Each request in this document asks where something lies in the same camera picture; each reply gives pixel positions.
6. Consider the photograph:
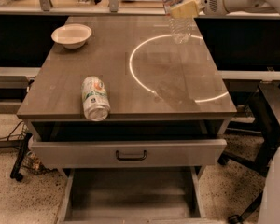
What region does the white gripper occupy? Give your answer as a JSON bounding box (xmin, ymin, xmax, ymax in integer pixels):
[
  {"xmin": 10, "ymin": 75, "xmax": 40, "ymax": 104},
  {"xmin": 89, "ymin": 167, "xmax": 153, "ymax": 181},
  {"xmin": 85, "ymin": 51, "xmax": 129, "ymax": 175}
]
[{"xmin": 170, "ymin": 0, "xmax": 225, "ymax": 19}]

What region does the clear plastic water bottle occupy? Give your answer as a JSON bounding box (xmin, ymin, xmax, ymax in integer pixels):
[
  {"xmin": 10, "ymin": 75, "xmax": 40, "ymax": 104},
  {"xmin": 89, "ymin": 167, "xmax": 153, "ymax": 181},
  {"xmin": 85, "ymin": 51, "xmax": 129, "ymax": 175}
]
[{"xmin": 162, "ymin": 0, "xmax": 190, "ymax": 44}]

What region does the grey drawer cabinet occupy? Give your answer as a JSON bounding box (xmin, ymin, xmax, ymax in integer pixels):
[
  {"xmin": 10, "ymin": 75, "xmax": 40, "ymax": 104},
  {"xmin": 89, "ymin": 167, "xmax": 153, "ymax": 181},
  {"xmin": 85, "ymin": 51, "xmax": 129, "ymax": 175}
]
[{"xmin": 16, "ymin": 15, "xmax": 238, "ymax": 179}]

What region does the grey top drawer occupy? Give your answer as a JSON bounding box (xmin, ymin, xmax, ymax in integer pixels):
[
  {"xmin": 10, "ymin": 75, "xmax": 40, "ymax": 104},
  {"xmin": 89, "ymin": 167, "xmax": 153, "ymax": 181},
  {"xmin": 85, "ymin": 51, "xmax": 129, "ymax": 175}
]
[{"xmin": 31, "ymin": 139, "xmax": 227, "ymax": 169}]

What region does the open middle drawer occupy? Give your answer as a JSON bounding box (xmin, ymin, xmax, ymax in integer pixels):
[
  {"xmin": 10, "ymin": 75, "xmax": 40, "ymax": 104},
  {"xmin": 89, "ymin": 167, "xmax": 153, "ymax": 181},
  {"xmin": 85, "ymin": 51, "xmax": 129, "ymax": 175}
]
[{"xmin": 57, "ymin": 168, "xmax": 212, "ymax": 224}]

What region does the white bowl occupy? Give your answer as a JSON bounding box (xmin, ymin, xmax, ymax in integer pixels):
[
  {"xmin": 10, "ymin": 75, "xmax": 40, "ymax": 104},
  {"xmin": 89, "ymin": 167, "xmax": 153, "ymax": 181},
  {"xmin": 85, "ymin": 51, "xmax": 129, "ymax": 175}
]
[{"xmin": 51, "ymin": 24, "xmax": 92, "ymax": 49}]

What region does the black office chair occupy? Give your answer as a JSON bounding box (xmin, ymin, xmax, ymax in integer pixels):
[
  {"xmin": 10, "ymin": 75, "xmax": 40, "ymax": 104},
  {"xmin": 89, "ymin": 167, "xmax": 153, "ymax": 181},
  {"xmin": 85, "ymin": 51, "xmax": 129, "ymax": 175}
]
[{"xmin": 217, "ymin": 81, "xmax": 280, "ymax": 224}]

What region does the silver green soda can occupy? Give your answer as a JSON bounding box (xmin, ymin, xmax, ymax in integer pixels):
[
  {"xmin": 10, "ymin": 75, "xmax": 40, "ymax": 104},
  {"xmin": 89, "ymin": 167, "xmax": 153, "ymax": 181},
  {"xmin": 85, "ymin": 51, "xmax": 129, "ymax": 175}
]
[{"xmin": 81, "ymin": 77, "xmax": 110, "ymax": 121}]

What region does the black wheeled stand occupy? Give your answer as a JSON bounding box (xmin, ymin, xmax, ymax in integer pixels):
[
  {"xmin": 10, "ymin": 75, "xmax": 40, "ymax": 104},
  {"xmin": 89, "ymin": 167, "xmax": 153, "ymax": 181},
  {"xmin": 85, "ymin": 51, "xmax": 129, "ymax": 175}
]
[{"xmin": 10, "ymin": 133, "xmax": 32, "ymax": 182}]

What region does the black drawer handle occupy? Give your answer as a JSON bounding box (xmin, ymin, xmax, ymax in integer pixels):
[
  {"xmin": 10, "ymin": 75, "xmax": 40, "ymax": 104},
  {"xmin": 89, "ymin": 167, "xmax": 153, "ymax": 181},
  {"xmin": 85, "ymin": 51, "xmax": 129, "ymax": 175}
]
[{"xmin": 115, "ymin": 150, "xmax": 147, "ymax": 161}]

